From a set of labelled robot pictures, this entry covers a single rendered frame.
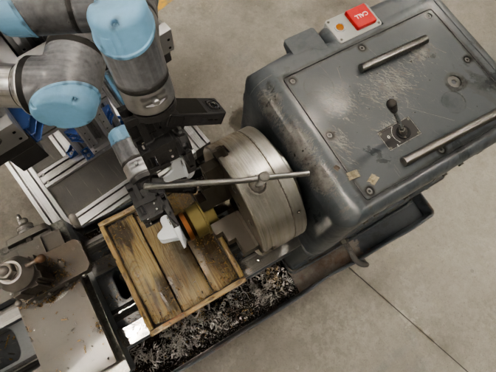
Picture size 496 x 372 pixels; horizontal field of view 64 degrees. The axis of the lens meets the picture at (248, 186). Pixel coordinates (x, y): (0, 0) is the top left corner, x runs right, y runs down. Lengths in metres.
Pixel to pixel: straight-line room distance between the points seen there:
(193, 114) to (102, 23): 0.21
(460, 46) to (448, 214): 1.41
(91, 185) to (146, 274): 0.94
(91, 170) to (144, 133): 1.46
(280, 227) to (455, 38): 0.67
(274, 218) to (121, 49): 0.53
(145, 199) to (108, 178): 1.05
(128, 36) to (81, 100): 0.31
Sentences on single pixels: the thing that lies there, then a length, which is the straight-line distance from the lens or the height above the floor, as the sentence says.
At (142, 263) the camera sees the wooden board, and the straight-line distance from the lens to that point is 1.21.
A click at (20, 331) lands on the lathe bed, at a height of 0.84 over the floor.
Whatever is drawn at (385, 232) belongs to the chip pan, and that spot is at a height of 0.54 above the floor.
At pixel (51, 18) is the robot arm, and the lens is 0.64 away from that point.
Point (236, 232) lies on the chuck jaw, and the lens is 0.98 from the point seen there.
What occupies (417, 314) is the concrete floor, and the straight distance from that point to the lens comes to 2.28.
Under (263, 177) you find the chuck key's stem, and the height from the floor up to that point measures 1.32.
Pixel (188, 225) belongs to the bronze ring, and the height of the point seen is 1.12.
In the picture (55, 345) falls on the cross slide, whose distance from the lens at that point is 1.17.
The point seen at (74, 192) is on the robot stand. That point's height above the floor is 0.21.
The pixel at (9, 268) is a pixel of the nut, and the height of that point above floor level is 1.17.
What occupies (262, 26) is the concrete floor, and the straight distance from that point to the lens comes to 2.74.
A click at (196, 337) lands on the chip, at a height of 0.59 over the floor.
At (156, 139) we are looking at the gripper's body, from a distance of 0.65.
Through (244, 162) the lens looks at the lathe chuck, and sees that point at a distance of 0.90.
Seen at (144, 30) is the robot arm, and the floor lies 1.67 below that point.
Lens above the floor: 2.06
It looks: 71 degrees down
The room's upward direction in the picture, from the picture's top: 10 degrees clockwise
